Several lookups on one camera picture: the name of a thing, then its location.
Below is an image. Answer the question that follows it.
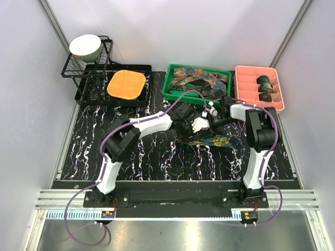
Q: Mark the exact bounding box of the blue yellow floral tie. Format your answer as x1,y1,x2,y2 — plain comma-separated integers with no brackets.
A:
181,134,241,148

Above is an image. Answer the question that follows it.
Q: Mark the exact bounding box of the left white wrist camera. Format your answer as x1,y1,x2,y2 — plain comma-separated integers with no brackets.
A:
192,117,210,133

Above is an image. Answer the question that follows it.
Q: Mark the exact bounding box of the dark patterned tie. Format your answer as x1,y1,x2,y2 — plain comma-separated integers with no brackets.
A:
168,80,228,100

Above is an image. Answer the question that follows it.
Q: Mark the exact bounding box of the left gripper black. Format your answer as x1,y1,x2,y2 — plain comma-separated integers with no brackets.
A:
176,119,198,144

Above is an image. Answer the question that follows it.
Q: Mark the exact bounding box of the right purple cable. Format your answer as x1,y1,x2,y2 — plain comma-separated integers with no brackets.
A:
209,98,283,227

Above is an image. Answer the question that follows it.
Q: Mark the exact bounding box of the purple cable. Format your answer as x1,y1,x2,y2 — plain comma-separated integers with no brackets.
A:
209,98,283,227
63,90,209,248

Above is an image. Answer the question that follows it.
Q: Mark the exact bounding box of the rolled black orange tie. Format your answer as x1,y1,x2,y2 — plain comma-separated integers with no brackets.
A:
259,92,272,102

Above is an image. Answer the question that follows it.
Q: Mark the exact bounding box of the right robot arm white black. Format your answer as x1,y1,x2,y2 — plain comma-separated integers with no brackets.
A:
207,97,282,208

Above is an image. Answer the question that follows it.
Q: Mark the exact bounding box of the white green ceramic bowl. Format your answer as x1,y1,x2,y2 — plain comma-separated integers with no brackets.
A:
69,34,103,63

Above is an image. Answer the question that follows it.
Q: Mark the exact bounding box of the green plastic bin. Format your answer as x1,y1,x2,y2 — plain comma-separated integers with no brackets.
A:
162,64,232,107

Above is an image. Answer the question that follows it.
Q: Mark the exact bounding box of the pink divided organizer box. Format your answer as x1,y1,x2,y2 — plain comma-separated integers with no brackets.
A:
234,65,285,113

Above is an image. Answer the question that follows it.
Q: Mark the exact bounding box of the black wire dish rack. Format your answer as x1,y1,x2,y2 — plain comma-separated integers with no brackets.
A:
61,36,152,107

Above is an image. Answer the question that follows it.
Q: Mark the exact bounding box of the orange woven square mat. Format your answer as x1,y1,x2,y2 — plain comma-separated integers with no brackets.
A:
107,70,146,100

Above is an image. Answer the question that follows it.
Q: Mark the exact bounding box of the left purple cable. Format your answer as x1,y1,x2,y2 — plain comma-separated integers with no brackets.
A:
63,90,209,248

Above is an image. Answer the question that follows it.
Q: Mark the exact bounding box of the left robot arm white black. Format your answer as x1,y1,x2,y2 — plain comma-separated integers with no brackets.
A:
93,103,195,207

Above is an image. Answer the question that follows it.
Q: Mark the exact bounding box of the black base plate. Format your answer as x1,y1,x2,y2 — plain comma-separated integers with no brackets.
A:
83,181,269,220

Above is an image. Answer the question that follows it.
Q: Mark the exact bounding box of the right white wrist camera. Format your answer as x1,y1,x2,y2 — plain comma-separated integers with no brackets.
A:
207,101,218,117

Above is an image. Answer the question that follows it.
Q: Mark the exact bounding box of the rolled dark green tie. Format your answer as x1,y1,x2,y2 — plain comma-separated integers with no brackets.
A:
256,75,271,85

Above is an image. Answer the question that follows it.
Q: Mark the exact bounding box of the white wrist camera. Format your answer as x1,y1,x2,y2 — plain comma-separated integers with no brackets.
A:
192,117,210,133
207,101,218,117

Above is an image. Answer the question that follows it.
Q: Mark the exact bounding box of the orange teal patterned tie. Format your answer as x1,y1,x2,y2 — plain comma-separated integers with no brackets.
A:
171,67,229,91

